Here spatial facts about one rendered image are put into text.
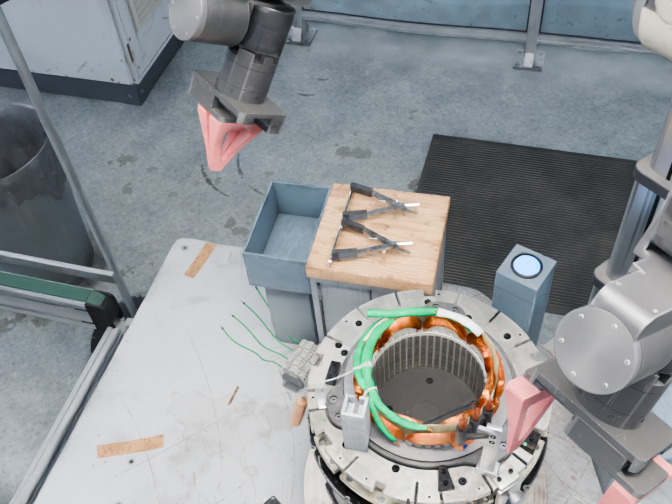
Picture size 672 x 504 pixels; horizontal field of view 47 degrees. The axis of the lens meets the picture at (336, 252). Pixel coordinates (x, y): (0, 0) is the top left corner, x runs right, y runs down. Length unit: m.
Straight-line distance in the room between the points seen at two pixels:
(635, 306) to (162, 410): 1.07
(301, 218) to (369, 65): 2.04
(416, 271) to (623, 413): 0.63
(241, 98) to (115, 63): 2.42
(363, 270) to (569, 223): 1.61
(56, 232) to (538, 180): 1.64
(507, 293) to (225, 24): 0.68
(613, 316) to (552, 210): 2.26
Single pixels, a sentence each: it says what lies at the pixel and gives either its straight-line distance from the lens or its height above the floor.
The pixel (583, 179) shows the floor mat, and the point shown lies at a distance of 2.89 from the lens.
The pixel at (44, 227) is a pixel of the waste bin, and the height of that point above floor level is 0.32.
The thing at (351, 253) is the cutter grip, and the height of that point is 1.09.
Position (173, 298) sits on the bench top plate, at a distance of 1.58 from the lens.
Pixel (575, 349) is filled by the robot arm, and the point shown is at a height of 1.56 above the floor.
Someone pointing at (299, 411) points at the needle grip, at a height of 1.05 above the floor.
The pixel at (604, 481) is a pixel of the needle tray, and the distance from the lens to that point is 1.33.
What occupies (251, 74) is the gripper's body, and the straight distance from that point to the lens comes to 0.84.
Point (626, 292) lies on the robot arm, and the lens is 0.51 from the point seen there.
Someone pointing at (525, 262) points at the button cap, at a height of 1.04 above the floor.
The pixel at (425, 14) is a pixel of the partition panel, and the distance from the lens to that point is 3.34.
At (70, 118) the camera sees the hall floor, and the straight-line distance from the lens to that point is 3.41.
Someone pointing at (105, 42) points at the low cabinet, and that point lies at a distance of 3.21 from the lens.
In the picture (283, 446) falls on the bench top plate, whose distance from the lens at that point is 1.36.
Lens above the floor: 1.99
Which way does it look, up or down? 50 degrees down
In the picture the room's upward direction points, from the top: 6 degrees counter-clockwise
